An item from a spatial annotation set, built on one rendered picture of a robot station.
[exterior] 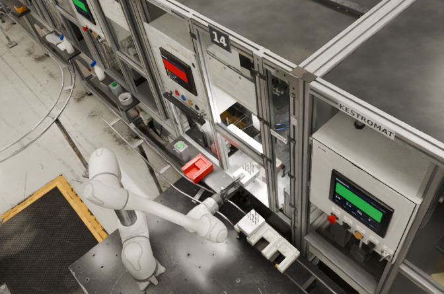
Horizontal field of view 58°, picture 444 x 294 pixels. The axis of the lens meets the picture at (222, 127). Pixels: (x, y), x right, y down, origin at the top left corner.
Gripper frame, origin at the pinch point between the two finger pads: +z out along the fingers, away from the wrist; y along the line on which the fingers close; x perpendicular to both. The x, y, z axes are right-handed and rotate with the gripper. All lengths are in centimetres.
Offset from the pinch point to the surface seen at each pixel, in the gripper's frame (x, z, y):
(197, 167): 31.7, -8.6, -9.3
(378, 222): -81, 1, 56
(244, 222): -16.5, -14.3, -10.5
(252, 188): -2.9, 5.1, -12.8
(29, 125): 280, -71, -102
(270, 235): -30.6, -8.8, -14.4
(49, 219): 151, -107, -99
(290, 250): -43.4, -7.0, -16.8
